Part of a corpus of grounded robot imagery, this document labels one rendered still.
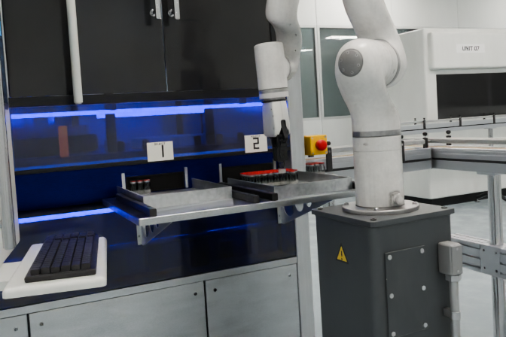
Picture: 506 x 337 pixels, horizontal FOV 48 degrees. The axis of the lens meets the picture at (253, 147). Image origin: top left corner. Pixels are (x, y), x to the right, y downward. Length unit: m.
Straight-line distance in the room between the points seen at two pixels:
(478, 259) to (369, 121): 1.23
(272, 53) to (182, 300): 0.86
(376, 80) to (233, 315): 1.02
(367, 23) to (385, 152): 0.33
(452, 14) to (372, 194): 7.74
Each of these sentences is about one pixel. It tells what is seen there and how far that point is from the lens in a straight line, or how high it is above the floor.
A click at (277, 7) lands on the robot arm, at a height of 1.40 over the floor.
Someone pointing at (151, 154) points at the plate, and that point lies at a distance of 1.85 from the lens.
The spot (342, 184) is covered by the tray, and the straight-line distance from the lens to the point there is 1.71.
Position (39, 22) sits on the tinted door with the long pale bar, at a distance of 1.83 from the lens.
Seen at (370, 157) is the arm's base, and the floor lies 1.00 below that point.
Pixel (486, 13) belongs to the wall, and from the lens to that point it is 9.59.
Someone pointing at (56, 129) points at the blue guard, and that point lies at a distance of 1.79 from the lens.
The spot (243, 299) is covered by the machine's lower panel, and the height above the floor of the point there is 0.49.
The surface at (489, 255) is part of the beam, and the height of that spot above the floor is 0.51.
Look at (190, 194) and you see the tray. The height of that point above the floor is 0.91.
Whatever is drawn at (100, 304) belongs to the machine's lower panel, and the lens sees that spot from 1.89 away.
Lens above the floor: 1.11
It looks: 3 degrees down
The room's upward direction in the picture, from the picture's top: 4 degrees counter-clockwise
